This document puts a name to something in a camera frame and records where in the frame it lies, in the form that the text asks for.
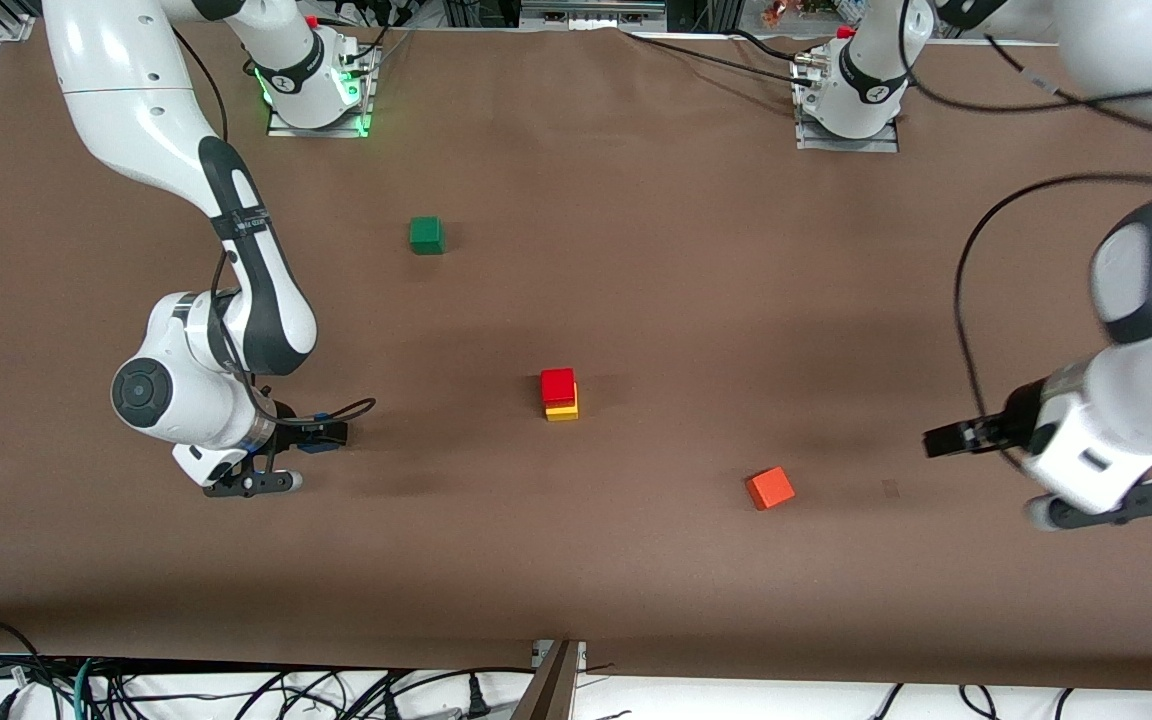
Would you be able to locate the silver metal bracket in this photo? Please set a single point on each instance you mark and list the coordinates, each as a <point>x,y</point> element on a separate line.
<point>581,652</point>

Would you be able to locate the orange cube block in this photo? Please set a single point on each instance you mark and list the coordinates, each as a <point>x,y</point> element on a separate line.
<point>770,488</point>

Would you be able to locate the brown table cover sheet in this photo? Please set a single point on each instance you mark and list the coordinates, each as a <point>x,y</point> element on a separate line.
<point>576,560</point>

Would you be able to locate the black power plug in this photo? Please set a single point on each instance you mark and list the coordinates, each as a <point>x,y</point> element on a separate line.
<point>479,698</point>

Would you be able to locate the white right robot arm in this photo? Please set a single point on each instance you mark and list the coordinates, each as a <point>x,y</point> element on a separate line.
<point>136,90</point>

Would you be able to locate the green cube block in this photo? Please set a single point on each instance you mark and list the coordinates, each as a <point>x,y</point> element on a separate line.
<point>426,236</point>

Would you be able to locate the blue cube block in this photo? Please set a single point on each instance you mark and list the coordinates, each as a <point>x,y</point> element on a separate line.
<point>311,445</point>

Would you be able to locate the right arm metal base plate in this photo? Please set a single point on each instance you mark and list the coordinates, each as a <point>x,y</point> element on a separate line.
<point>281,128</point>

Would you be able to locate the silver aluminium frame rail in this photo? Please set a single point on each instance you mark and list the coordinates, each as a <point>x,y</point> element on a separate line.
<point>591,12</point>

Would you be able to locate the aluminium frame corner profile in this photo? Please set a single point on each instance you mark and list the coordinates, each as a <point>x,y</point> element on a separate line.
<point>11,22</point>

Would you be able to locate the red cube block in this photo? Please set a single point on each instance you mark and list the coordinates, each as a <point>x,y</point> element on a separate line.
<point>557,385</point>

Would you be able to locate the brown wooden post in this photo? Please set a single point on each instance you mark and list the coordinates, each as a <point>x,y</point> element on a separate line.
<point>548,690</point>

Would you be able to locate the yellow cube block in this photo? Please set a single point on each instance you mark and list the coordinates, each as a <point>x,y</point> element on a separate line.
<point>561,413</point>

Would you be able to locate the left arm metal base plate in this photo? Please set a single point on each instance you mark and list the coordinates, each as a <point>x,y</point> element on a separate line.
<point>836,143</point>

